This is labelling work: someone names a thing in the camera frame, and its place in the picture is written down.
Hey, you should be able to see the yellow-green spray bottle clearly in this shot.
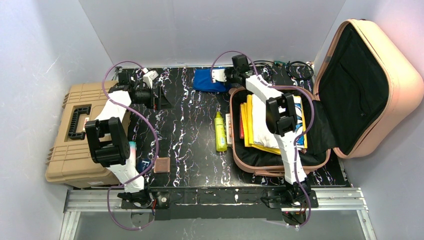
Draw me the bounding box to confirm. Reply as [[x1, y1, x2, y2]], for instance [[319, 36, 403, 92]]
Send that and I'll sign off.
[[214, 111, 228, 152]]

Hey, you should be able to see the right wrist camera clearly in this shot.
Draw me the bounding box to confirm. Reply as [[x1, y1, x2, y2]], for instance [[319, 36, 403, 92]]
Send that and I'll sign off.
[[210, 54, 252, 86]]

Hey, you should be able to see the white shirt blue print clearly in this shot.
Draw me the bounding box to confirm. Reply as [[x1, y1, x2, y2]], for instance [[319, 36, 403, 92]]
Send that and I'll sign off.
[[251, 94, 306, 149]]

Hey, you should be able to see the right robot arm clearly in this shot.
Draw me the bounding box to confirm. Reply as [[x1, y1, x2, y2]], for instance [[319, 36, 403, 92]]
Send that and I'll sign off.
[[224, 66, 307, 185]]

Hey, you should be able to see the aluminium frame rail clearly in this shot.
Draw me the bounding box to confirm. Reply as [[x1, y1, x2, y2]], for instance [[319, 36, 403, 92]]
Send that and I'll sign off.
[[60, 186, 376, 240]]

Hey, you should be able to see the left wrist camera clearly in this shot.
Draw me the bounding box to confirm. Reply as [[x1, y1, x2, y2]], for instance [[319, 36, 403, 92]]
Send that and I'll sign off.
[[142, 68, 159, 89]]

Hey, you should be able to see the dark round jar lid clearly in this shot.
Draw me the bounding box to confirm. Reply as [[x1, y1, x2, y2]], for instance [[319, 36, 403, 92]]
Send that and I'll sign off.
[[138, 158, 152, 173]]

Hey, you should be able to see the white teal gradient bottle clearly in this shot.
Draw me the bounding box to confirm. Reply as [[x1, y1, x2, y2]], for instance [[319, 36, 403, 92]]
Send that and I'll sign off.
[[128, 141, 137, 167]]

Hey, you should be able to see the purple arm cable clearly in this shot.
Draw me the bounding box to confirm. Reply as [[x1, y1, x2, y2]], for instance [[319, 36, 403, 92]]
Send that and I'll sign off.
[[101, 60, 160, 231], [209, 50, 316, 229]]

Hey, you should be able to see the tan plastic tool case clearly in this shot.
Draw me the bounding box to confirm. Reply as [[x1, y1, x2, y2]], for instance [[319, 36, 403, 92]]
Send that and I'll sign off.
[[45, 81, 130, 188]]

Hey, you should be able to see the yellow garment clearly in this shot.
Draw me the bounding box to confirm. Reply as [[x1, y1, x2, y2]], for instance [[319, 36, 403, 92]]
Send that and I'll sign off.
[[240, 94, 308, 155]]

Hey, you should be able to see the pink suitcase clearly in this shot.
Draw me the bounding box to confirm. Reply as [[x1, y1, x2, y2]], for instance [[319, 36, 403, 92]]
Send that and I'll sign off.
[[229, 18, 424, 177]]

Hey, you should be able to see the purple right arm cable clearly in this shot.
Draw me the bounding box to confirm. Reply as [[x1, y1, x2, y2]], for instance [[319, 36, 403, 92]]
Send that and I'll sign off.
[[209, 50, 316, 229]]

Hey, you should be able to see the black coiled cable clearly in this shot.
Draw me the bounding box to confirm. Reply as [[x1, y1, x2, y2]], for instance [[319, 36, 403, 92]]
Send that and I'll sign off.
[[285, 60, 315, 81]]

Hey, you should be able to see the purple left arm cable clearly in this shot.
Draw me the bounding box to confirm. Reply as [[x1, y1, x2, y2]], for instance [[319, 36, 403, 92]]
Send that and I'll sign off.
[[101, 60, 160, 231]]

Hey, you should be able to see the blue microfibre towel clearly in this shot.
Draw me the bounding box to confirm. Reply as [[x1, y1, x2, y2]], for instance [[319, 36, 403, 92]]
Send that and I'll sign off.
[[193, 68, 231, 93]]

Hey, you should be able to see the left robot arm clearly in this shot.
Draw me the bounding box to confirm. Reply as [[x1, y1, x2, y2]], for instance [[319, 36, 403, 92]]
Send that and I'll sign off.
[[85, 70, 172, 194]]

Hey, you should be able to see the brown leather wallet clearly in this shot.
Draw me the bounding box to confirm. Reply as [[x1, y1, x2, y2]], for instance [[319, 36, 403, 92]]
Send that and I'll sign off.
[[153, 157, 171, 174]]

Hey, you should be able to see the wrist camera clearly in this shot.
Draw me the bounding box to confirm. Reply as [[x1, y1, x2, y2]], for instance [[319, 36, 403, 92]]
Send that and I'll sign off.
[[210, 54, 252, 86], [142, 68, 159, 89]]

